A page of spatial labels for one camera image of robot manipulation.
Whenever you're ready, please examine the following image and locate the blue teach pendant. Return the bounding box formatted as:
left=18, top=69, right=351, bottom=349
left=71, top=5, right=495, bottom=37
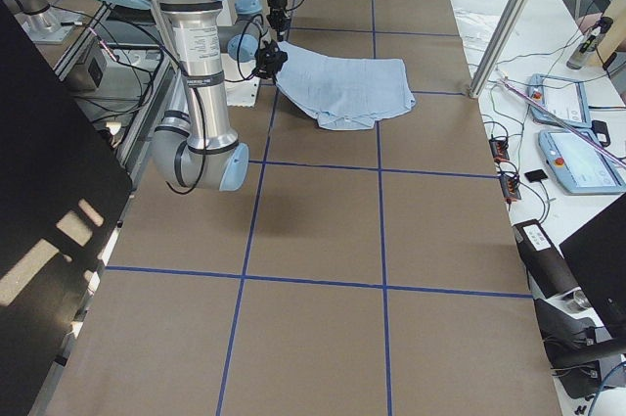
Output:
left=537, top=130, right=625, bottom=195
left=527, top=73, right=592, bottom=128

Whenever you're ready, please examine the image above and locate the far blue teach pendant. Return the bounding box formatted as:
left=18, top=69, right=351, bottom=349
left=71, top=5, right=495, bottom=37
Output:
left=527, top=73, right=592, bottom=128

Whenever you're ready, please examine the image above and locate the white reacher grabber stick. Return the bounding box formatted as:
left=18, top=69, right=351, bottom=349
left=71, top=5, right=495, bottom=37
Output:
left=498, top=77, right=625, bottom=168

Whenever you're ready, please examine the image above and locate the near blue teach pendant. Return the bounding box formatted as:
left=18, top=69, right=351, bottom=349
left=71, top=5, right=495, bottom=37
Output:
left=537, top=130, right=625, bottom=195

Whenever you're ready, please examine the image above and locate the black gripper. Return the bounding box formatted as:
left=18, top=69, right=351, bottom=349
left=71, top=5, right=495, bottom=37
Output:
left=267, top=0, right=303, bottom=42
left=253, top=41, right=288, bottom=81

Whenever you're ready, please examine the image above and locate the black monitor screen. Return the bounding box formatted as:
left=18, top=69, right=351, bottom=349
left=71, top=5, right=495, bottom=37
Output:
left=559, top=196, right=625, bottom=337

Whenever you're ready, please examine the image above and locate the light blue button-up shirt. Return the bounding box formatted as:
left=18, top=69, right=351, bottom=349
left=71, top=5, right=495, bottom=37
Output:
left=276, top=42, right=416, bottom=131

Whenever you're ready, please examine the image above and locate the aluminium frame post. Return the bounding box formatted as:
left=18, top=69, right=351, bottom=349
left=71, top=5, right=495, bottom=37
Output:
left=468, top=0, right=527, bottom=99

